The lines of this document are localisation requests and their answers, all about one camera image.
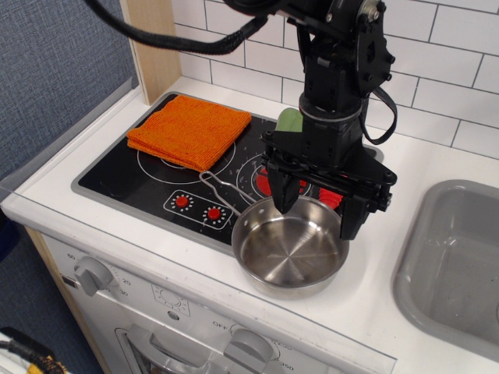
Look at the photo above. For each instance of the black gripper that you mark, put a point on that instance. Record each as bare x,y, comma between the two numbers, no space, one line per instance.
329,153

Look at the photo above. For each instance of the orange knitted towel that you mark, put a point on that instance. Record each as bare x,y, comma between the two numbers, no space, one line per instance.
189,132

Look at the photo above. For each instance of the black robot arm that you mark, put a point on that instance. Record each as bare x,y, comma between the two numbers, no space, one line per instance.
346,60

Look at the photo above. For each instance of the black toy cooktop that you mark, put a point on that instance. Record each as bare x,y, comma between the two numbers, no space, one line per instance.
174,198

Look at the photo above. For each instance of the stainless steel saucepan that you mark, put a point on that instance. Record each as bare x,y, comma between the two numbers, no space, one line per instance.
292,255

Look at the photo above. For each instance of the green toy bell pepper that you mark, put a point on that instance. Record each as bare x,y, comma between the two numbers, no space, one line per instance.
290,120

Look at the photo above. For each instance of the grey sink basin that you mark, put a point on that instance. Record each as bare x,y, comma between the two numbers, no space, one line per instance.
446,283

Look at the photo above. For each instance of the grey right oven knob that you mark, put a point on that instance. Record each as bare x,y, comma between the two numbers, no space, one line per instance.
249,350

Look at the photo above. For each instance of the grey oven knob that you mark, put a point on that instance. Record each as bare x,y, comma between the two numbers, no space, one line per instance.
249,350
92,275

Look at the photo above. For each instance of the white toy oven front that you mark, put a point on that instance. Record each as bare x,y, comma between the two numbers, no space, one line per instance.
139,327

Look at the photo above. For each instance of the grey left oven knob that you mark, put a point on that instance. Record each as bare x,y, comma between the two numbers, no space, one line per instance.
92,275

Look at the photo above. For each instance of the yellow black object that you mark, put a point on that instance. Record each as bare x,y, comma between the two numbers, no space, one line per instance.
23,354

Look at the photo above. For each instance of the red handled toy fork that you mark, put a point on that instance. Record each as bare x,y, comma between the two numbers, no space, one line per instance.
330,199

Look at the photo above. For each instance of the wooden side post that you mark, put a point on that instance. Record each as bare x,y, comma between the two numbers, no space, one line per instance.
156,68

